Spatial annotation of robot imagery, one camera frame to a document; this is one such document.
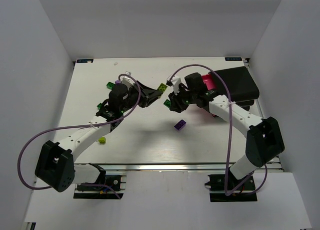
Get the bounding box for lime long lego brick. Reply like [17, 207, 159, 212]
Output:
[158, 83, 168, 92]

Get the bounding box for pink top drawer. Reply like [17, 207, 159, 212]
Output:
[201, 74, 216, 90]

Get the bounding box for purple two-by-two-long lego brick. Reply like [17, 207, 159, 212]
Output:
[174, 119, 187, 131]

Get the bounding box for black drawer cabinet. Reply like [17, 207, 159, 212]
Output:
[209, 66, 260, 111]

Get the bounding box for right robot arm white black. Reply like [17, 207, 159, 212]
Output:
[167, 73, 285, 180]

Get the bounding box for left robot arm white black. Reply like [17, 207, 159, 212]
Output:
[35, 82, 162, 192]

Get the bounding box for lime square lego bottom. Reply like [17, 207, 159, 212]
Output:
[98, 137, 106, 144]

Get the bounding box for right blue corner label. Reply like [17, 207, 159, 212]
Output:
[224, 57, 242, 61]

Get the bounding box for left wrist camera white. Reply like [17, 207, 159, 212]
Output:
[119, 71, 134, 89]

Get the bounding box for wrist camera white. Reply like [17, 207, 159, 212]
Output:
[166, 75, 182, 95]
[119, 71, 134, 89]

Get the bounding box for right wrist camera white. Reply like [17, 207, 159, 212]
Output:
[166, 75, 182, 95]

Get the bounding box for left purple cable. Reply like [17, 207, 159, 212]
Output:
[16, 73, 142, 190]

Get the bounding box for purple cable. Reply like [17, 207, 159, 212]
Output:
[168, 64, 268, 197]
[16, 73, 142, 190]

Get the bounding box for aluminium table rail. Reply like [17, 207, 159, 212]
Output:
[46, 162, 283, 172]

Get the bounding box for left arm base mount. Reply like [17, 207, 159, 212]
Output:
[73, 164, 127, 200]

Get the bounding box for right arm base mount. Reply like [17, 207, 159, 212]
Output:
[204, 173, 258, 202]

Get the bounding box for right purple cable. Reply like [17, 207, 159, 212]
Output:
[168, 64, 268, 197]

